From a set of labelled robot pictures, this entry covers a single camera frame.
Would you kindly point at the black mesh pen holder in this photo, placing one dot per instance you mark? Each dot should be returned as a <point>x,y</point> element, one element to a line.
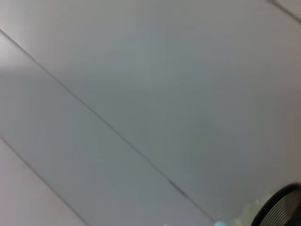
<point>282,207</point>

